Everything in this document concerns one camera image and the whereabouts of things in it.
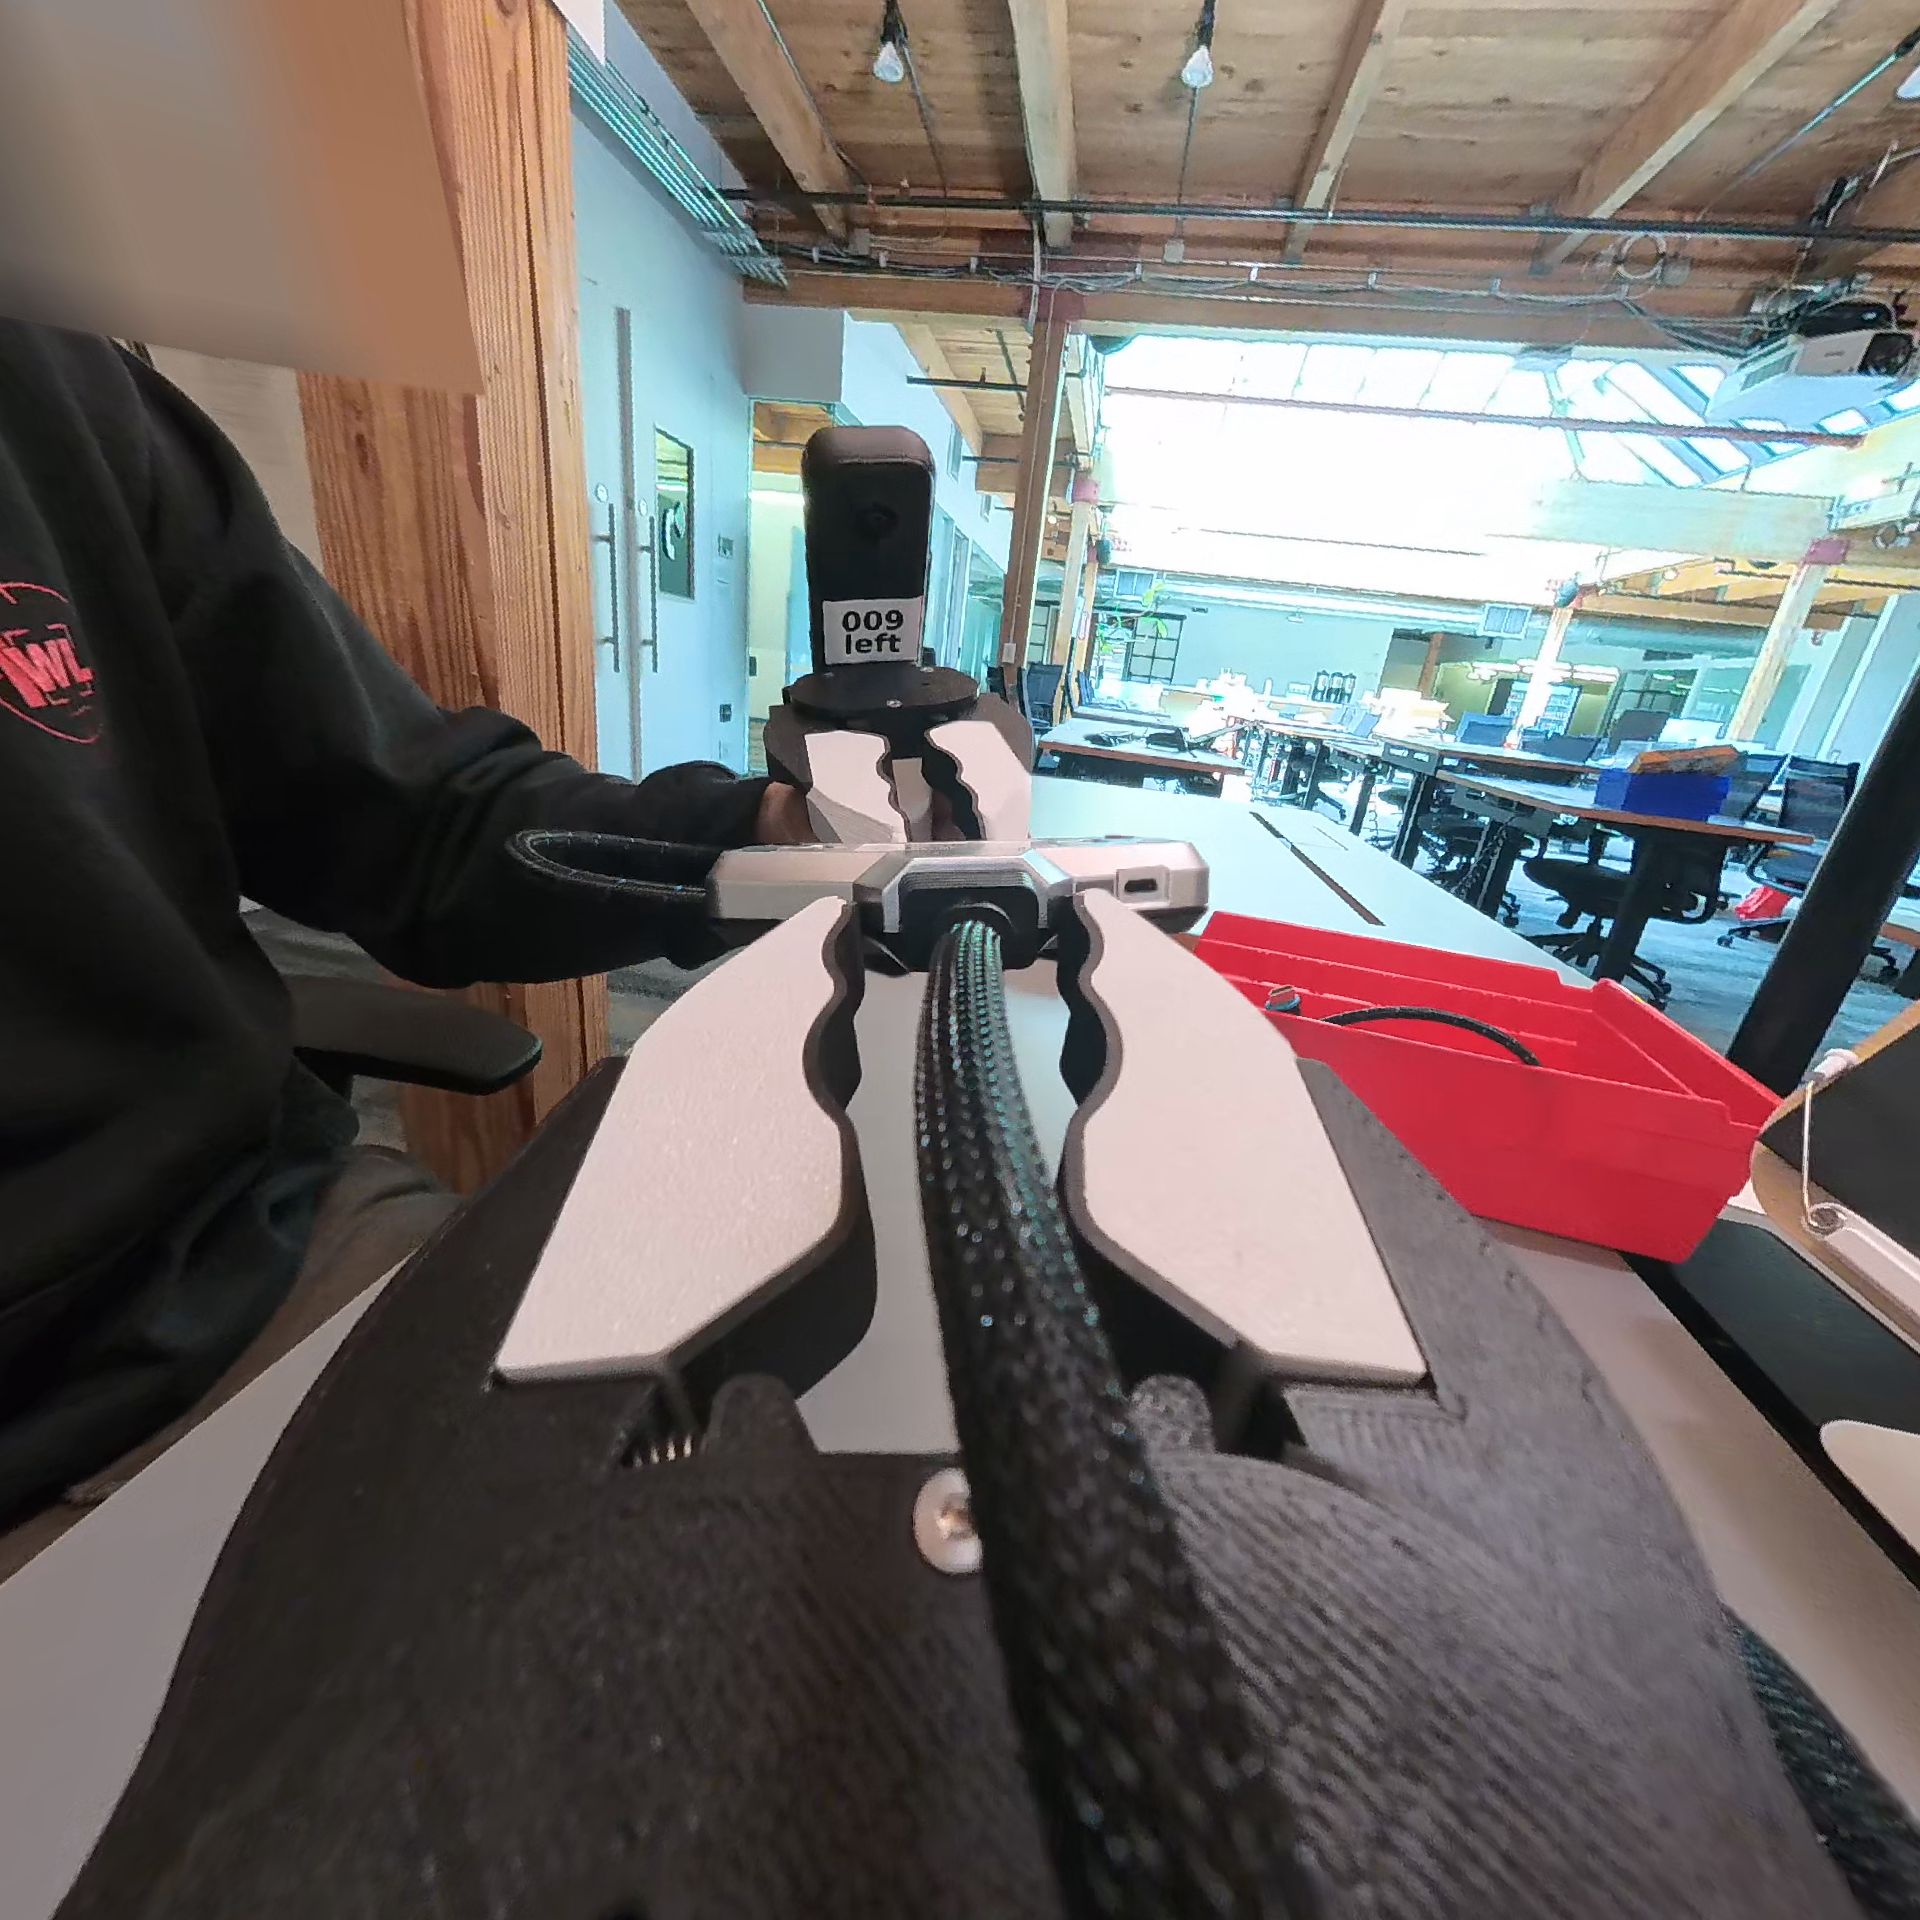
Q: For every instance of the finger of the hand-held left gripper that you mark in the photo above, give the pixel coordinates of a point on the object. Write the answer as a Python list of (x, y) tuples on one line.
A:
[(848, 786), (991, 779)]

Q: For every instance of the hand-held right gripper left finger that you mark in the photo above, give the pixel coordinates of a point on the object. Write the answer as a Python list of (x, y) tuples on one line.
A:
[(706, 1170)]

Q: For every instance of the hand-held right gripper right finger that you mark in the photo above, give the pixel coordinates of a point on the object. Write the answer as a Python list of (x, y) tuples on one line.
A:
[(1215, 1185)]

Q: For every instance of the silver usb hub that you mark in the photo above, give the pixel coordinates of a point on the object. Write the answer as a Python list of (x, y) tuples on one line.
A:
[(780, 884)]

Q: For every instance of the person's left forearm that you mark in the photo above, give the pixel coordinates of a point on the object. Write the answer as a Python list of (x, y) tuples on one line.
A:
[(599, 779)]

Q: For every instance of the person's left hand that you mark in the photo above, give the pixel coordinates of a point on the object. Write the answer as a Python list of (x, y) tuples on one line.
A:
[(783, 819)]

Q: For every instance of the slim wooden column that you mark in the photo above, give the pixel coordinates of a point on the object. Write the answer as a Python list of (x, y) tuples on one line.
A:
[(1037, 494)]

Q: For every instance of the white desk with wooden edge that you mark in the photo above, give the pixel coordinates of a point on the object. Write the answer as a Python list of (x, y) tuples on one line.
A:
[(1171, 809)]

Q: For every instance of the black office chair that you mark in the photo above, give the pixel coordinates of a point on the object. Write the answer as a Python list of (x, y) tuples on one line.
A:
[(452, 1049)]

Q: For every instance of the red plastic bin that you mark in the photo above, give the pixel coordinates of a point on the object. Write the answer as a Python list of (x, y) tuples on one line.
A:
[(1500, 1154)]

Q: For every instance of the person's grey trouser leg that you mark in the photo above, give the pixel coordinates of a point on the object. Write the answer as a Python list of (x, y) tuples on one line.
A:
[(301, 1290)]

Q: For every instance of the pendant light bulb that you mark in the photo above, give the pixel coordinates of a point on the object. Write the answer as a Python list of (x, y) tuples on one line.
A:
[(893, 60), (1197, 65)]

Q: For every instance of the group of black office chairs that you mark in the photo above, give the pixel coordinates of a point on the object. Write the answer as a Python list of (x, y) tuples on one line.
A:
[(1621, 902)]

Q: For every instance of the rows of office desks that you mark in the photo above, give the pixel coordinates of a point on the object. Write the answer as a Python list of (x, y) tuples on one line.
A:
[(1576, 795)]

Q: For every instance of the blue storage bin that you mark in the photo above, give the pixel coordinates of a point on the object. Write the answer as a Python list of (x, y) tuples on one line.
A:
[(1658, 792)]

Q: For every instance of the person's black sweatshirt torso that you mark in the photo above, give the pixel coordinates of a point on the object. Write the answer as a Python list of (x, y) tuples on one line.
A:
[(150, 902)]

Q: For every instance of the black board with wooden edge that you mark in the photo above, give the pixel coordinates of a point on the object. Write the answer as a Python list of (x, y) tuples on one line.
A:
[(1876, 1140)]

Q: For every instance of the white board stand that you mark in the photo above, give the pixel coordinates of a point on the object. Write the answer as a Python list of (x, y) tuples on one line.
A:
[(1876, 1254)]

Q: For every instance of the black metal pole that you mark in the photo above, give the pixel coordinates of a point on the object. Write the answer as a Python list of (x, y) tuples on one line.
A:
[(1829, 930)]

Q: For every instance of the ceiling projector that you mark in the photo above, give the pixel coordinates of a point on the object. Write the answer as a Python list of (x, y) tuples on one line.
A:
[(1816, 369)]

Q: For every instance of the glass office wall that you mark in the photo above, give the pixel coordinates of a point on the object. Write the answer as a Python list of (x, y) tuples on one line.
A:
[(691, 704)]

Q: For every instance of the framed wall sign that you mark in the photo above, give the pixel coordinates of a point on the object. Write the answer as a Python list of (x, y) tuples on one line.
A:
[(675, 516)]

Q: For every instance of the thick wooden post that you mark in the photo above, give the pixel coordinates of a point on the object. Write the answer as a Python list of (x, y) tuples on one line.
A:
[(510, 450)]

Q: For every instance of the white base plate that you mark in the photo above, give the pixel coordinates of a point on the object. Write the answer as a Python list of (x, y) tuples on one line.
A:
[(1882, 1500)]

